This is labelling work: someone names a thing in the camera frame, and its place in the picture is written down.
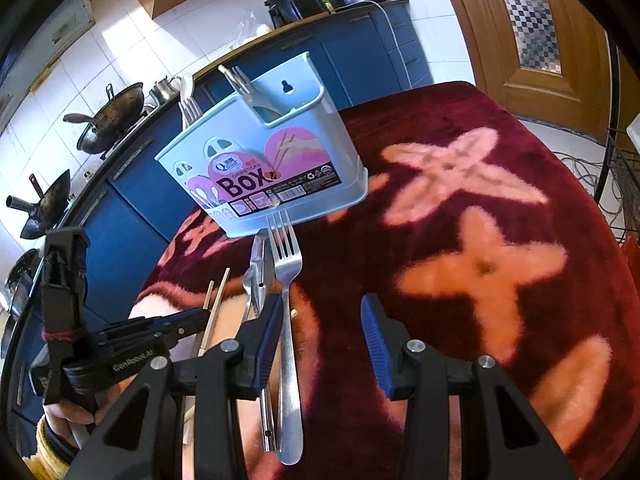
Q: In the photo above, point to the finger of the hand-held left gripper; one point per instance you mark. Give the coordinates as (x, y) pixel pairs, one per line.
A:
(140, 337)
(185, 320)

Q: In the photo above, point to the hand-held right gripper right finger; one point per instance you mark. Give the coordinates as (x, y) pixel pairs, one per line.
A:
(375, 345)

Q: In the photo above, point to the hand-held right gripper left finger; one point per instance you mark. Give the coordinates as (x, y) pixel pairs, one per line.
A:
(265, 340)

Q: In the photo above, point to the large steel fork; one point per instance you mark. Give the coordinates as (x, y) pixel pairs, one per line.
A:
(290, 400)

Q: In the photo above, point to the steel table knife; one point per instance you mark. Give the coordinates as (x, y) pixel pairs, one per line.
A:
(242, 82)
(262, 265)

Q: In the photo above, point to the light blue utensil holder box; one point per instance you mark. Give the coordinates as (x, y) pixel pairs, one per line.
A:
(310, 130)

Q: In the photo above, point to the white plastic spoon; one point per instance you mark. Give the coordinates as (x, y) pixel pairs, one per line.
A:
(186, 85)

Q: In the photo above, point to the person's left forearm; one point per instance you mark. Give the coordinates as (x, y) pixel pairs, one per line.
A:
(50, 450)

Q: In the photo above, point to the person's left hand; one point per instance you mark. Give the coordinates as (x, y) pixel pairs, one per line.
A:
(70, 415)

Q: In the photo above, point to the dark pan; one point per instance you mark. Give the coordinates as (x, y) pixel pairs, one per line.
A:
(22, 270)

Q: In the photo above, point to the small dark wok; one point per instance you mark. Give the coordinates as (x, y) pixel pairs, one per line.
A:
(47, 205)

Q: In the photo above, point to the blue base cabinets with counter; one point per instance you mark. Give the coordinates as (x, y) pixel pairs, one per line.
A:
(135, 200)

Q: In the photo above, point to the gas stove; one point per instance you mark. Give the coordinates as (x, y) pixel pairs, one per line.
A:
(127, 142)

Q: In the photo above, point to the large dark wok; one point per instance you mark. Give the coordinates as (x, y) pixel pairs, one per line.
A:
(107, 127)

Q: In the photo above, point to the steel kettle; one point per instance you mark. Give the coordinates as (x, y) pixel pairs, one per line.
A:
(165, 90)

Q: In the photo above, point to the grey range hood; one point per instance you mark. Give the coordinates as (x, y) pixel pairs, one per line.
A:
(65, 20)

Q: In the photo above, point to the red plastic bag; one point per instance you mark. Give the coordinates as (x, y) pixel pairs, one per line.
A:
(631, 249)

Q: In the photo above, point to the clear plastic bag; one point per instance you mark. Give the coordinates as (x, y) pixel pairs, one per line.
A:
(260, 30)

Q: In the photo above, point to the wooden door with glass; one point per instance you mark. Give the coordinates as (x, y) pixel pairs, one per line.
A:
(500, 60)

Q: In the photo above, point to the black air fryer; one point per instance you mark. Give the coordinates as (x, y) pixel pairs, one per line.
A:
(295, 2)

